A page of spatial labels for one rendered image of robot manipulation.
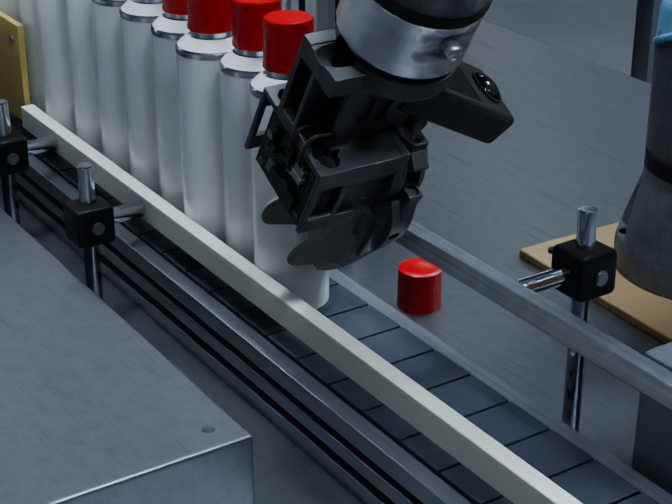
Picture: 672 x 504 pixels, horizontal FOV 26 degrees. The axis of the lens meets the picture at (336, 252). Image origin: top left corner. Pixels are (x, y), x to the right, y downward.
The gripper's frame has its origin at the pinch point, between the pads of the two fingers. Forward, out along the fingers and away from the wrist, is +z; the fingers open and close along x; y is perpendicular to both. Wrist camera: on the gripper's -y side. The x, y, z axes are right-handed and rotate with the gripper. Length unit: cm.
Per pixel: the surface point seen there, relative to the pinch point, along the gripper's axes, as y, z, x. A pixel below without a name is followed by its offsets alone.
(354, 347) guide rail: 4.2, -2.7, 8.7
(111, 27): 2.2, 6.7, -28.6
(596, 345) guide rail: -2.4, -13.5, 18.4
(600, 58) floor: -249, 199, -158
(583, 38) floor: -258, 208, -174
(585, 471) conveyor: -2.3, -6.6, 22.5
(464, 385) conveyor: -2.4, -1.0, 12.7
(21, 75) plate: 4.0, 21.4, -38.2
